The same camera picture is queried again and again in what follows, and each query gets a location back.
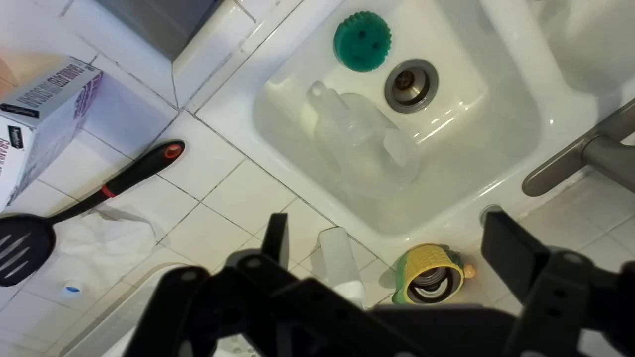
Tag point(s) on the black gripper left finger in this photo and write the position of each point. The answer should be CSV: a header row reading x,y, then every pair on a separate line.
x,y
275,242

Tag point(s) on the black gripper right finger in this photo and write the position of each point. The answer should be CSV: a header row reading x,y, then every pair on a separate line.
x,y
513,252

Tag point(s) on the granulated sugar box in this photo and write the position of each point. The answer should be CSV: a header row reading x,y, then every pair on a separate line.
x,y
41,117

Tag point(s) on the white double sink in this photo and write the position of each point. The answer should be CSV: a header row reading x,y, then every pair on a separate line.
x,y
519,82

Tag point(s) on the metal sink drain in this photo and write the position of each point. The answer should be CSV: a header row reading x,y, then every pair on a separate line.
x,y
412,85

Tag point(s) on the small white bottle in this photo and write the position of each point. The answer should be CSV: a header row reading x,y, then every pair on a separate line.
x,y
341,266

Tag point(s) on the yellow green tape roll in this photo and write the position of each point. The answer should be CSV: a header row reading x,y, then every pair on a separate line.
x,y
428,274

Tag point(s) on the clear plastic pitcher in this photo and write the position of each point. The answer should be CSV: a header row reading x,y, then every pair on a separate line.
x,y
360,139

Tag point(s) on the grey metal faucet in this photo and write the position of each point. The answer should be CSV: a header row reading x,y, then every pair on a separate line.
x,y
603,147

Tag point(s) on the white crumpled napkin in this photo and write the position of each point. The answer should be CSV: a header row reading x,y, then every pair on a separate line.
x,y
110,236

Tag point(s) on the white bottle cap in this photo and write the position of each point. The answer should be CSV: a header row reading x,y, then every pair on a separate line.
x,y
73,290

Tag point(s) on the black slotted spatula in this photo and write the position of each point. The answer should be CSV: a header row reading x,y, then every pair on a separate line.
x,y
27,240

